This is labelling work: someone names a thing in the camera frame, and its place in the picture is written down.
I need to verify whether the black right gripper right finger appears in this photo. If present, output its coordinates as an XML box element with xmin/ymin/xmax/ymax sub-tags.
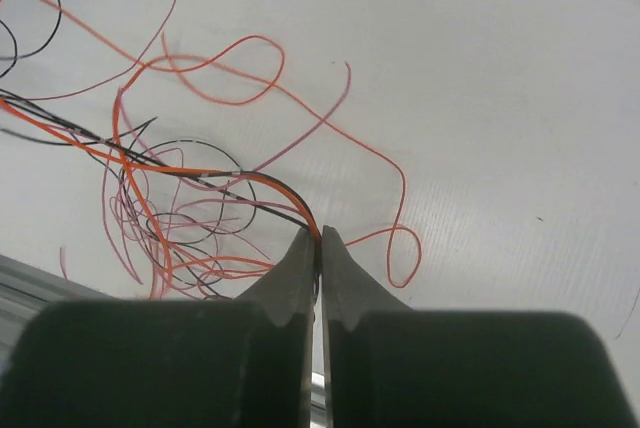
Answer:
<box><xmin>321</xmin><ymin>227</ymin><xmax>625</xmax><ymax>427</ymax></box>

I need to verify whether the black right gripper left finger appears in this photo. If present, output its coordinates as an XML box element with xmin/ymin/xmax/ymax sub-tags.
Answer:
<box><xmin>9</xmin><ymin>230</ymin><xmax>315</xmax><ymax>427</ymax></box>

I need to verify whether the bundle of wires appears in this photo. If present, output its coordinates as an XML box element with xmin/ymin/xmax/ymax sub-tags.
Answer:
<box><xmin>0</xmin><ymin>0</ymin><xmax>424</xmax><ymax>302</ymax></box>

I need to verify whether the aluminium mounting rail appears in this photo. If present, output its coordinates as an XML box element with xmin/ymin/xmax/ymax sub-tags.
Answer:
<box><xmin>1</xmin><ymin>255</ymin><xmax>116</xmax><ymax>359</ymax></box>

